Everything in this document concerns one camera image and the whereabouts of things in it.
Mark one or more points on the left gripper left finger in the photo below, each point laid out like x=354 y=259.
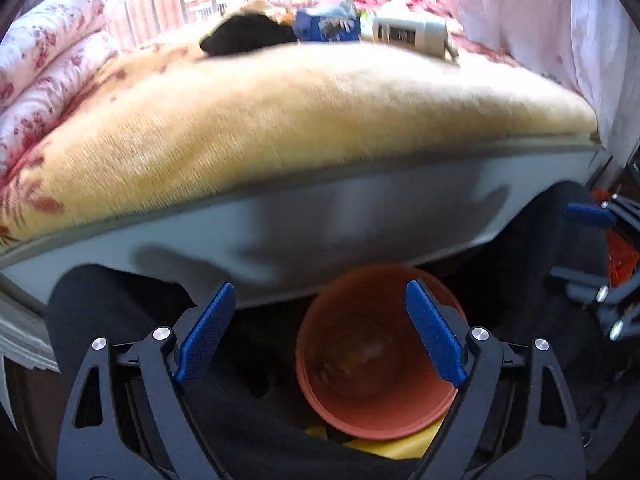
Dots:
x=127 y=417

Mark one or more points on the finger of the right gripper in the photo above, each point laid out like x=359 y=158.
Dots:
x=618 y=212
x=615 y=307

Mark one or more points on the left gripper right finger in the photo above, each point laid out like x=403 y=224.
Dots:
x=512 y=417

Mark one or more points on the white plastic bottle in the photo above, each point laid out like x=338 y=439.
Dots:
x=424 y=33

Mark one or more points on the black sock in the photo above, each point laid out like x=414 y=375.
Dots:
x=243 y=33

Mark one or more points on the orange plastic trash bucket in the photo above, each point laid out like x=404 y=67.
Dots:
x=359 y=360

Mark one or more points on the red plastic bag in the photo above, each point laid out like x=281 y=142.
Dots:
x=623 y=242

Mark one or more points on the yellow bag under bucket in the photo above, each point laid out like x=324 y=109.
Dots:
x=406 y=448

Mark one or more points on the white sheer right curtain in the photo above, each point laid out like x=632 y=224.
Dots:
x=590 y=46

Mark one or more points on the yellow floral plush blanket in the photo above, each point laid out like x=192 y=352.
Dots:
x=162 y=125

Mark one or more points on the blue cardboard box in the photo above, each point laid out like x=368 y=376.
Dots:
x=328 y=22

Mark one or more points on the folded pink floral quilt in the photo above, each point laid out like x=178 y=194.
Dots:
x=47 y=56

